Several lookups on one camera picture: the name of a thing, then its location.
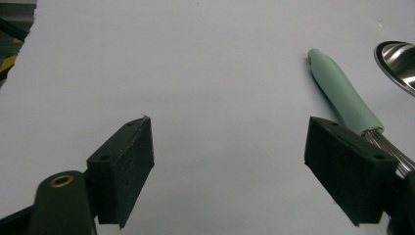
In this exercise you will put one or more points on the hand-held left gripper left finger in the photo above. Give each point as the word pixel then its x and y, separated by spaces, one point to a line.
pixel 122 169

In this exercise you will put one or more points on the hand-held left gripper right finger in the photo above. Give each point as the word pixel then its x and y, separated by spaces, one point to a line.
pixel 349 173

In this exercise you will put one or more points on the steel bowl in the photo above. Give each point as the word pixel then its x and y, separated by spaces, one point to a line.
pixel 396 65

